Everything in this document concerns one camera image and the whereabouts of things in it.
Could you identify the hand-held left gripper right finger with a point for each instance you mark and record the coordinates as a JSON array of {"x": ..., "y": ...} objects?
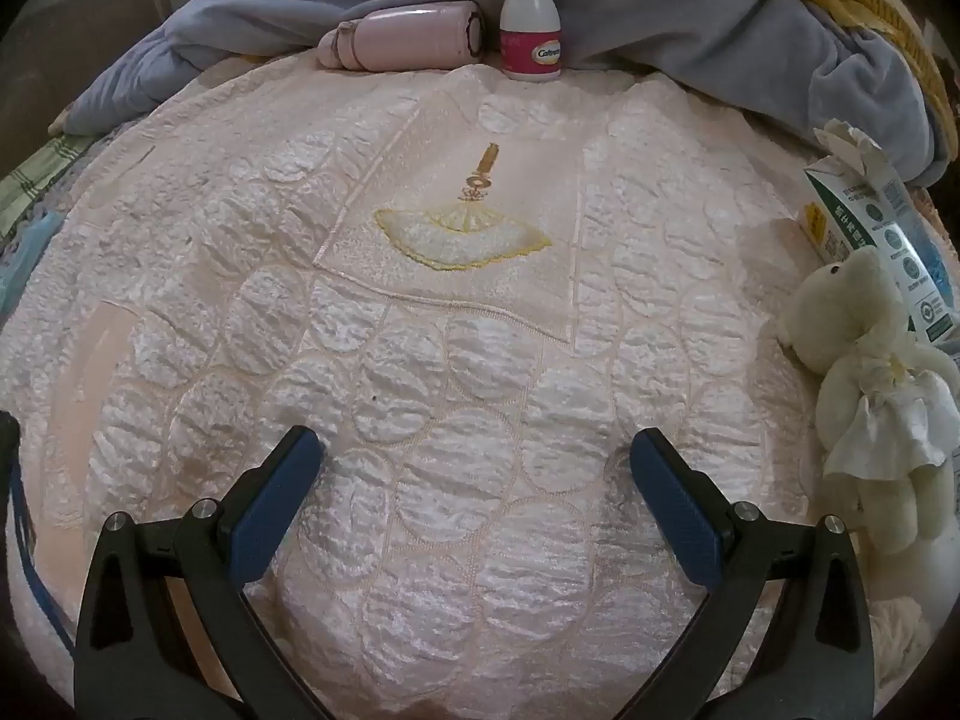
[{"x": 675, "y": 510}]

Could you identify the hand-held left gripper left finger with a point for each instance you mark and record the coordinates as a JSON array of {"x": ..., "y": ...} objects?
[{"x": 277, "y": 495}]

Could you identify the white drink carton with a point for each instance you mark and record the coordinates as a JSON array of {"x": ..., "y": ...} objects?
[{"x": 862, "y": 210}]

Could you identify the pale pink quilted bedspread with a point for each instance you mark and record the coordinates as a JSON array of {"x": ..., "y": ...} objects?
[{"x": 480, "y": 390}]

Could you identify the cream crumpled cloth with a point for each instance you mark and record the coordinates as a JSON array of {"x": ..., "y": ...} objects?
[{"x": 900, "y": 630}]

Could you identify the white teddy bear plush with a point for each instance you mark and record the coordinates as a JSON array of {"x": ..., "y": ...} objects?
[{"x": 862, "y": 330}]

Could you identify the light blue cloth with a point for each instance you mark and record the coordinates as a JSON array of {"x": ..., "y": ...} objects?
[{"x": 22, "y": 262}]

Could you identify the green striped cloth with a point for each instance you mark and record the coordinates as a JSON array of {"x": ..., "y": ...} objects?
[{"x": 45, "y": 165}]

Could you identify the pink insulated bottle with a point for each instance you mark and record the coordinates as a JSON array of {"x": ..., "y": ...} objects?
[{"x": 405, "y": 34}]

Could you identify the white pill bottle pink label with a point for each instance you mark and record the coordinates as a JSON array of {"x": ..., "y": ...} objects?
[{"x": 529, "y": 22}]

